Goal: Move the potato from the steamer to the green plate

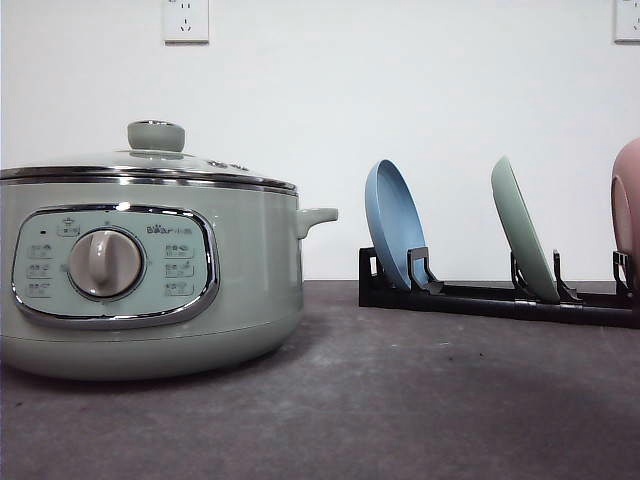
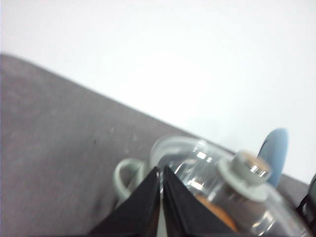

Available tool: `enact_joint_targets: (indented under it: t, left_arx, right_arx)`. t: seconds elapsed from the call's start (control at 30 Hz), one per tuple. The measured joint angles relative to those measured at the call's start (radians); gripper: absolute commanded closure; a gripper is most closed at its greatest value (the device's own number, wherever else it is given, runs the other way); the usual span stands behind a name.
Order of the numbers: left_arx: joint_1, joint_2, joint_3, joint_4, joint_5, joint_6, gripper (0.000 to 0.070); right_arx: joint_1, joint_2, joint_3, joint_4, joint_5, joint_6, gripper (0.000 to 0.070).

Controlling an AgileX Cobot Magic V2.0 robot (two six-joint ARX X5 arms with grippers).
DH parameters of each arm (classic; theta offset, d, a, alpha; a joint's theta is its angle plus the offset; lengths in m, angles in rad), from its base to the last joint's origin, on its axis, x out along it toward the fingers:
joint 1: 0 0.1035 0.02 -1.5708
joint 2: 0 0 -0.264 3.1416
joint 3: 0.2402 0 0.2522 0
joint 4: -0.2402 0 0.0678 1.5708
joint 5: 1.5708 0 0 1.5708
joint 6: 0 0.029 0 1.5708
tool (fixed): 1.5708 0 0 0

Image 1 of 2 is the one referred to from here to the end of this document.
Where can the glass steamer lid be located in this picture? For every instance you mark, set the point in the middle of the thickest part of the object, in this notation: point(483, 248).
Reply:
point(156, 154)

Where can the green plate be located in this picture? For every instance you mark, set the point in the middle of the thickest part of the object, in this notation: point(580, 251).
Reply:
point(526, 238)

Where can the blue plate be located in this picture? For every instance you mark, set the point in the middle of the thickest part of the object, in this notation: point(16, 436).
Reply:
point(396, 219)

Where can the green electric steamer pot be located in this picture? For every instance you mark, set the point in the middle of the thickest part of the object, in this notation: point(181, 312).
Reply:
point(140, 279)

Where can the pink plate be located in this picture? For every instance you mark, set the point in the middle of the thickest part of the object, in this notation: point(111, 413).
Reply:
point(625, 211)

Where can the black dish rack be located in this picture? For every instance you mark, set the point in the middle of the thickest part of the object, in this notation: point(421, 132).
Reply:
point(426, 292)

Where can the white wall socket left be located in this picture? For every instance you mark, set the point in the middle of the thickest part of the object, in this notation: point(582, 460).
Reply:
point(186, 23)

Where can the white wall socket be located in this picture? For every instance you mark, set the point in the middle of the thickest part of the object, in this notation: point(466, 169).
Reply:
point(186, 23)
point(627, 23)

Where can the white wall socket right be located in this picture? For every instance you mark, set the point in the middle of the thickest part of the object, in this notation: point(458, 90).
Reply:
point(627, 23)

